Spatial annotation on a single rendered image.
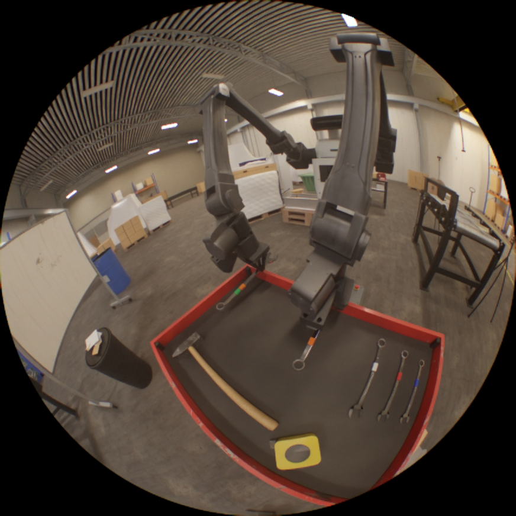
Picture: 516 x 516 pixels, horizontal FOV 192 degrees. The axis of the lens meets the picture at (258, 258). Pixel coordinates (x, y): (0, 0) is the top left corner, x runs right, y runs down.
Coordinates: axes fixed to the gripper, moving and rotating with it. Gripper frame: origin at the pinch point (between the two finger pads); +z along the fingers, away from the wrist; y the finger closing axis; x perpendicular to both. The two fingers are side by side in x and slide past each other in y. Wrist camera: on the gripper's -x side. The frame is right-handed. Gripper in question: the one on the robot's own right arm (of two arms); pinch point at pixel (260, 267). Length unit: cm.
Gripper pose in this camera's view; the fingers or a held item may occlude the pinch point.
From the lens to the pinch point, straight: 49.9
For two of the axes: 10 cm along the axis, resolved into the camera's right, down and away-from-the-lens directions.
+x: 6.7, -6.6, 3.4
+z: 3.5, 6.8, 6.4
